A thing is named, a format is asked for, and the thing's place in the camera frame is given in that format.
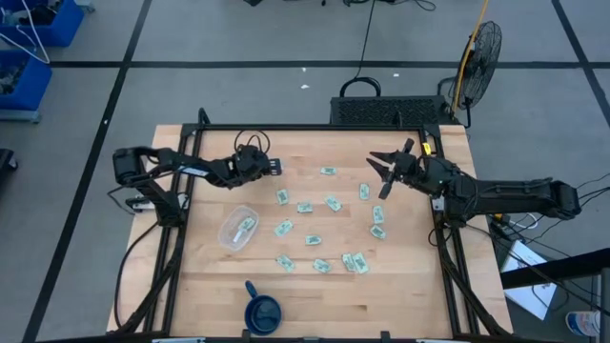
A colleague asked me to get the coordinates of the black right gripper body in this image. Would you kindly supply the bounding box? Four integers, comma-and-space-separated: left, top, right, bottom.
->
379, 138, 426, 200

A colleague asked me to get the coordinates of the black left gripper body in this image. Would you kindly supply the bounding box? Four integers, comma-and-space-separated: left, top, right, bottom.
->
233, 144, 272, 185

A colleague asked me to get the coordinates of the black perforated case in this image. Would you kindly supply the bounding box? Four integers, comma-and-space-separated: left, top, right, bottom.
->
329, 94, 449, 128

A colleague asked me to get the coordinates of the clear plastic container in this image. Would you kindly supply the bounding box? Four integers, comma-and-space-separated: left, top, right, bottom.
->
217, 204, 260, 252

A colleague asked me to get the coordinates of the black floor fan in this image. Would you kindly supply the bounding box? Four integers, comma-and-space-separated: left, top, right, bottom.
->
437, 20, 503, 130

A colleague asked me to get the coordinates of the dark blue mug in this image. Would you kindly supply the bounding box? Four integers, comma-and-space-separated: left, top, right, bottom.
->
243, 279, 283, 337

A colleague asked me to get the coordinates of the white paper booklet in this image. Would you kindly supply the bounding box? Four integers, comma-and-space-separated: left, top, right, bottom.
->
502, 239, 558, 321

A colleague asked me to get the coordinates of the black beam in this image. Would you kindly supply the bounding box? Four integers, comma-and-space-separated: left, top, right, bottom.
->
499, 247, 610, 291

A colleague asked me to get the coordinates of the blue storage bin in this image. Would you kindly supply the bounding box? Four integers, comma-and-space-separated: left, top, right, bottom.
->
0, 0, 86, 48
0, 50, 53, 111

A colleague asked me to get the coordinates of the white plastic bottle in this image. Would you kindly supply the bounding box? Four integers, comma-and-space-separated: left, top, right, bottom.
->
565, 310, 601, 338

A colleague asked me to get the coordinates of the grey pallet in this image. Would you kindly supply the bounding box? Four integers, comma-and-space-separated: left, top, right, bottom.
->
0, 109, 42, 124

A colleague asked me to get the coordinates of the black floor object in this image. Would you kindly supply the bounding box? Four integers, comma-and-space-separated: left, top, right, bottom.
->
0, 148, 19, 175

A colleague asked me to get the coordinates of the black metal table frame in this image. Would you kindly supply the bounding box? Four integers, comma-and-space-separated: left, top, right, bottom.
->
107, 108, 514, 343

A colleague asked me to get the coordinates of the black floor cable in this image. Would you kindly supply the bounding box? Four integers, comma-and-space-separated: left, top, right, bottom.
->
338, 0, 382, 99

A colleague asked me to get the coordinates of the yellow cable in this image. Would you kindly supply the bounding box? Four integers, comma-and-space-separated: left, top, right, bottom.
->
451, 0, 491, 113

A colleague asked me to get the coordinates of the white cable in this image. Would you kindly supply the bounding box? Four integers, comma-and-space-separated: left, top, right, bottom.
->
0, 0, 51, 66

